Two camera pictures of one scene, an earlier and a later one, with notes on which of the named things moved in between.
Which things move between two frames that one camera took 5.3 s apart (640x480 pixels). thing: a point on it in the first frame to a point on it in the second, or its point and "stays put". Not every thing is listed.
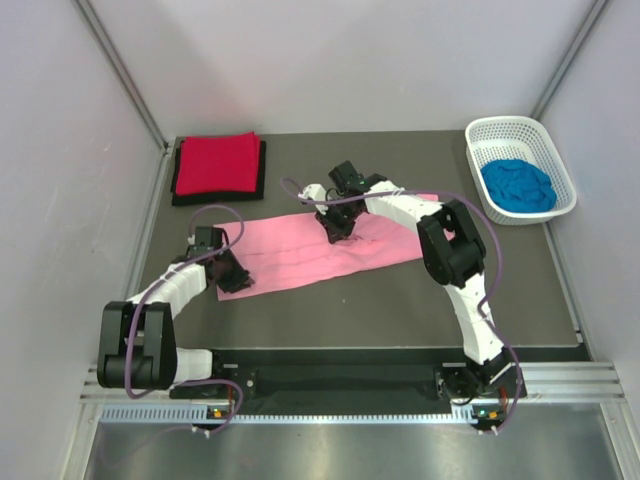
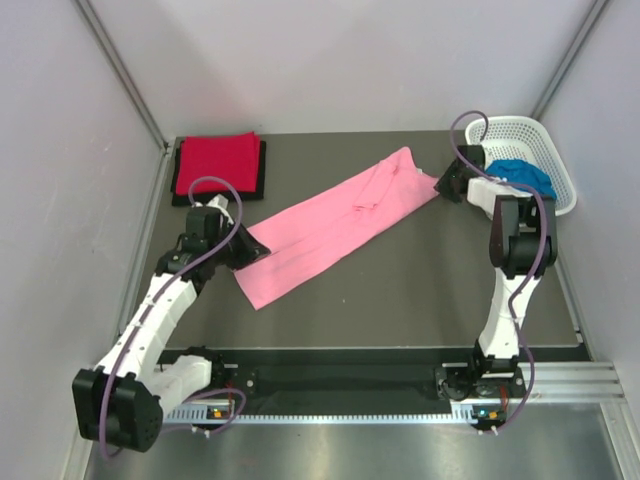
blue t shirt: [517, 186] stays put
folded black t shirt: [202, 198] stays put
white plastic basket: [532, 139] stays put
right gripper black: [334, 232] to [443, 185]
